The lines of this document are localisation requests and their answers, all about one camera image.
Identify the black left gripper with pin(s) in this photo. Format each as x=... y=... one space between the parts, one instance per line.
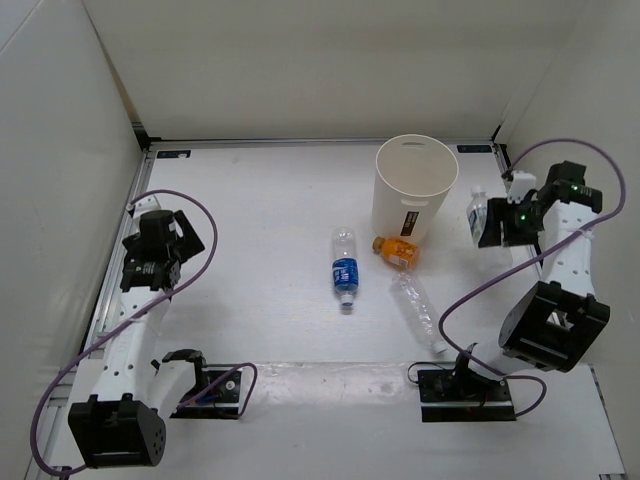
x=189 y=244

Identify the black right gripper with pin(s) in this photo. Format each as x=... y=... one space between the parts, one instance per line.
x=497 y=211

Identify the small green label water bottle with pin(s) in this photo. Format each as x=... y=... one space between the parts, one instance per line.
x=476 y=213

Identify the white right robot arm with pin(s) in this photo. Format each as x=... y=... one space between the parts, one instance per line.
x=559 y=318

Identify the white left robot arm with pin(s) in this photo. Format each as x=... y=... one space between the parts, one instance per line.
x=123 y=421

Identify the white plastic bin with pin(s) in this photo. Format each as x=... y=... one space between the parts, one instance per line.
x=413 y=176

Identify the orange juice bottle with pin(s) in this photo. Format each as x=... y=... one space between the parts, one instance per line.
x=396 y=251

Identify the clear crushed plastic bottle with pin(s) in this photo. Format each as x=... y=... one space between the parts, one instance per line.
x=418 y=312

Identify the blue label plastic bottle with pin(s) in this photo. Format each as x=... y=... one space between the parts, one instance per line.
x=345 y=268

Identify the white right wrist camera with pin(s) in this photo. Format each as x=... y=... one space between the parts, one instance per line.
x=519 y=183

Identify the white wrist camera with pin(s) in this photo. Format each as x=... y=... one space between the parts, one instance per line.
x=519 y=183
x=147 y=204

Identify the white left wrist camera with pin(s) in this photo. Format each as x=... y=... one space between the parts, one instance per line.
x=147 y=204

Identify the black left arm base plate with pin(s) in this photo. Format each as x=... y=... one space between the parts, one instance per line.
x=220 y=403

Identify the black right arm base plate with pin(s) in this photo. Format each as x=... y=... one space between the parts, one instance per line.
x=445 y=399

